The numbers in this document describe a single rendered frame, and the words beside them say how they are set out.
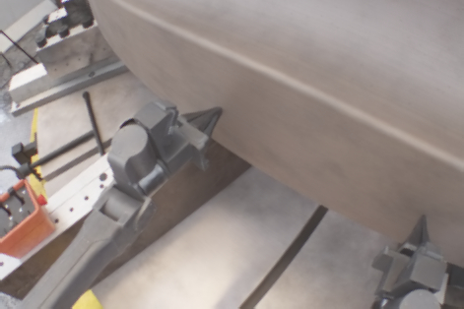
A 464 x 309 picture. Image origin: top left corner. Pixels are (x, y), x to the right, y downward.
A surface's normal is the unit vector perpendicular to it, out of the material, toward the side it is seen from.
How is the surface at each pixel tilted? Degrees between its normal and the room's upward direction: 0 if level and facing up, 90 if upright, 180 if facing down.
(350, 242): 0
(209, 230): 0
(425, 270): 0
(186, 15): 11
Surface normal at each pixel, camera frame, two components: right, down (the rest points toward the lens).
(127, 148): -0.06, -0.61
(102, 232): 0.04, -0.76
